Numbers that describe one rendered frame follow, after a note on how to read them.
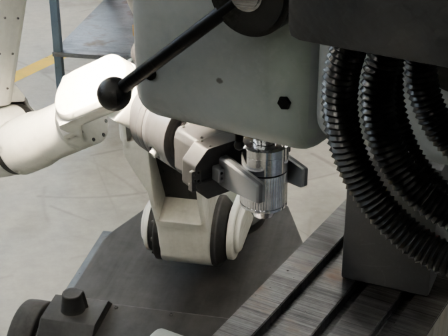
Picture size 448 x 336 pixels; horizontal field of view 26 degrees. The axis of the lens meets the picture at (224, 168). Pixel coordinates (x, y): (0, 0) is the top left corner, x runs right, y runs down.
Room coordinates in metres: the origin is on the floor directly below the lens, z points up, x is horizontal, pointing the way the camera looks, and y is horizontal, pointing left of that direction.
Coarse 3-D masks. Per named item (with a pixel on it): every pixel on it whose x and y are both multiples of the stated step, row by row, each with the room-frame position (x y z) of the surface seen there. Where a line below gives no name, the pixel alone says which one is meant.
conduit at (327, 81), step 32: (352, 64) 0.51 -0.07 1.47; (384, 64) 0.53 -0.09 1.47; (416, 64) 0.58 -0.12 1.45; (352, 96) 0.51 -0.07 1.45; (384, 96) 0.53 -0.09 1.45; (416, 96) 0.58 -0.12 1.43; (352, 128) 0.51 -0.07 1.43; (384, 128) 0.52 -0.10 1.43; (352, 160) 0.51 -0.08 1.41; (384, 160) 0.52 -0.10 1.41; (416, 160) 0.55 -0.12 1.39; (352, 192) 0.51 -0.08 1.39; (384, 192) 0.51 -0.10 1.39; (416, 192) 0.51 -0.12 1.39; (384, 224) 0.50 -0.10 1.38; (416, 224) 0.50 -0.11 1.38; (416, 256) 0.49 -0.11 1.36
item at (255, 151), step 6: (246, 138) 0.85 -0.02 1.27; (246, 144) 0.84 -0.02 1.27; (252, 144) 0.84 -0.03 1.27; (276, 144) 0.84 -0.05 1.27; (240, 150) 0.84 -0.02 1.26; (246, 150) 0.83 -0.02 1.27; (252, 150) 0.83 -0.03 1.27; (258, 150) 0.82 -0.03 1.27; (264, 150) 0.82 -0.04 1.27; (270, 150) 0.82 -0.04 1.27; (276, 150) 0.82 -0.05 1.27; (282, 150) 0.83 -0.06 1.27; (288, 150) 0.84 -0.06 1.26; (246, 156) 0.83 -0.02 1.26; (252, 156) 0.82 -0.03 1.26; (258, 156) 0.82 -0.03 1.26; (264, 156) 0.82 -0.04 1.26; (270, 156) 0.82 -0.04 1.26; (276, 156) 0.82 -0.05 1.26; (282, 156) 0.83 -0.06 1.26
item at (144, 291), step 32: (128, 224) 1.90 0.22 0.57; (256, 224) 1.87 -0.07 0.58; (288, 224) 1.90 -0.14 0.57; (96, 256) 1.76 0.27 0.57; (128, 256) 1.76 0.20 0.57; (256, 256) 1.76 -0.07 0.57; (288, 256) 1.76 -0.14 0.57; (96, 288) 1.64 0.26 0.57; (128, 288) 1.64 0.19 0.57; (160, 288) 1.64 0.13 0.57; (192, 288) 1.64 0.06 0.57; (224, 288) 1.64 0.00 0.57; (256, 288) 1.64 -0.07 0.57; (64, 320) 1.47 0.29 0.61; (96, 320) 1.47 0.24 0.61; (128, 320) 1.50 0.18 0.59; (160, 320) 1.50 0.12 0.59; (192, 320) 1.50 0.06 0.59; (224, 320) 1.50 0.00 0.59
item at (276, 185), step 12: (240, 156) 0.84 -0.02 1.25; (288, 156) 0.84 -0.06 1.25; (252, 168) 0.82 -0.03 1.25; (264, 168) 0.82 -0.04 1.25; (276, 168) 0.82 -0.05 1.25; (264, 180) 0.82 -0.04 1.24; (276, 180) 0.82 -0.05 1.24; (276, 192) 0.82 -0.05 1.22; (240, 204) 0.84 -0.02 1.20; (252, 204) 0.82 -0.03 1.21; (264, 204) 0.82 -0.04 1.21; (276, 204) 0.82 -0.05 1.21
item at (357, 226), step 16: (352, 208) 1.11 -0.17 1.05; (352, 224) 1.10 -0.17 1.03; (368, 224) 1.10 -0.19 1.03; (432, 224) 1.06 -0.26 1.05; (352, 240) 1.10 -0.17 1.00; (368, 240) 1.10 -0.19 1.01; (384, 240) 1.09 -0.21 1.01; (352, 256) 1.10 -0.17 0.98; (368, 256) 1.10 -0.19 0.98; (384, 256) 1.09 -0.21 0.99; (400, 256) 1.08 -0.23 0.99; (352, 272) 1.10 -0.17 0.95; (368, 272) 1.09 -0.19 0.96; (384, 272) 1.09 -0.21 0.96; (400, 272) 1.08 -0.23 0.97; (416, 272) 1.07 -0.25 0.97; (432, 272) 1.07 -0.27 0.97; (400, 288) 1.08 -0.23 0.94; (416, 288) 1.07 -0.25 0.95
